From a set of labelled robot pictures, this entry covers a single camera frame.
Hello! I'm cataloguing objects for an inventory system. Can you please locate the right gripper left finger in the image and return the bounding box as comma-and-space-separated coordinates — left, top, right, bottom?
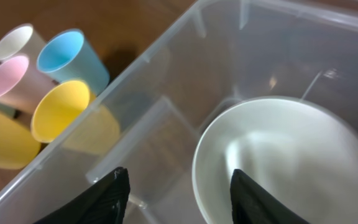
36, 167, 131, 224

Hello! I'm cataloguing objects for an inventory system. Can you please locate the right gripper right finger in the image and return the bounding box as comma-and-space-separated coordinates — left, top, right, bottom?
230, 169, 308, 224

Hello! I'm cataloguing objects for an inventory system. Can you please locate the small white bowl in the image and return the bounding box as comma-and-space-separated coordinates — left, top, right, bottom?
192, 96, 358, 223

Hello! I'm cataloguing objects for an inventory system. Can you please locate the clear plastic storage container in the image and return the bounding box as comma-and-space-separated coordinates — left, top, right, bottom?
0, 1, 358, 223

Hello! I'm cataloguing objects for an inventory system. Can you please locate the yellow cup right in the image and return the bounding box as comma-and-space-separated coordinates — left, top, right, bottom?
30, 80, 121, 155

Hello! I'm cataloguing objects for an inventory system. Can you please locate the yellow cup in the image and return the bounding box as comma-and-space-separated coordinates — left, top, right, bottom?
0, 112, 41, 169
30, 80, 121, 155

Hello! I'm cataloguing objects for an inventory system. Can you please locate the yellow cup front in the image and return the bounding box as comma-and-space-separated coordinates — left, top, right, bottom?
0, 112, 41, 169

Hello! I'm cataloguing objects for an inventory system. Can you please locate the pink cup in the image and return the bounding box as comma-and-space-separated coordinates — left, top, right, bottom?
0, 54, 55, 114

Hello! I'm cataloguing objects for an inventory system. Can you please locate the light blue cup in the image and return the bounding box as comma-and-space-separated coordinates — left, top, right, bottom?
36, 29, 110, 95

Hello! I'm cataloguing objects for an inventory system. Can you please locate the cream white cup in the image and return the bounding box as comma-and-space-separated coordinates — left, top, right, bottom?
0, 23, 46, 64

